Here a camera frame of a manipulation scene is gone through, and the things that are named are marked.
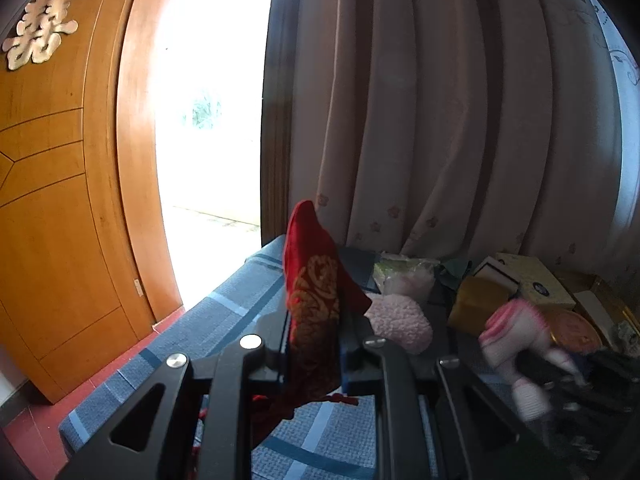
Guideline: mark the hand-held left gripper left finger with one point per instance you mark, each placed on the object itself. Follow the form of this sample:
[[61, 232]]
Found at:
[[272, 355]]

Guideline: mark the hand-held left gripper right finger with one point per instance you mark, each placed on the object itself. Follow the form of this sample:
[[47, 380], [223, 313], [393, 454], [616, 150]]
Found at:
[[350, 367]]

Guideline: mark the pink fluffy cloth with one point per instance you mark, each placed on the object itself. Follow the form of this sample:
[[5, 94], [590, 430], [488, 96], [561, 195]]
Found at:
[[400, 322]]

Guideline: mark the red gold-embroidered pouch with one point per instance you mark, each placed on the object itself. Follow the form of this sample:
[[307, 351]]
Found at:
[[312, 290]]

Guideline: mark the clear plastic bag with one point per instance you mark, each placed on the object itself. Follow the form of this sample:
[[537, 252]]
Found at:
[[415, 280]]

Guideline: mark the pink striped plush toy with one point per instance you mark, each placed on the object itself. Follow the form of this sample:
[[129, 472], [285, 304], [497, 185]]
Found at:
[[515, 330]]

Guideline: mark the gold rectangular box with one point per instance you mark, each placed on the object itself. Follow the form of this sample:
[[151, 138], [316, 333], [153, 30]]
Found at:
[[607, 292]]

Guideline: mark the blue plaid sofa cover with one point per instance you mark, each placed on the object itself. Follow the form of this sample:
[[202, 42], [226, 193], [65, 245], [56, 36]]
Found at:
[[215, 320]]

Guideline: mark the dark blue cloth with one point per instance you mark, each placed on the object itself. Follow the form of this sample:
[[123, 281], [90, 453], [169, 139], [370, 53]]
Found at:
[[357, 270]]

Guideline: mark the dark teal cloth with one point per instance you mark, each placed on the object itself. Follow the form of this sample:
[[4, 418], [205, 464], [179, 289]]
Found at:
[[456, 272]]

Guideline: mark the cream patterned cardboard box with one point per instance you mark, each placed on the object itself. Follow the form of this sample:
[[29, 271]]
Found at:
[[540, 280]]

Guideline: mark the round gold tin lid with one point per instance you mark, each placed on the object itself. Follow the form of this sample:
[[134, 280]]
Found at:
[[575, 332]]

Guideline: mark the wooden door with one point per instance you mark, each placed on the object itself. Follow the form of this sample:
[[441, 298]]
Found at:
[[65, 210]]

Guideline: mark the pale floral curtain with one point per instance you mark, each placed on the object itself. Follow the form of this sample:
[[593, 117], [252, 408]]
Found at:
[[440, 110]]

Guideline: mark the cream door ornament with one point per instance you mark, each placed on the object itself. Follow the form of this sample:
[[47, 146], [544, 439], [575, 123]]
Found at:
[[40, 27]]

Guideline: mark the dark brown window frame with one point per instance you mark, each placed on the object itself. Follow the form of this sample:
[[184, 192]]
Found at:
[[277, 110]]

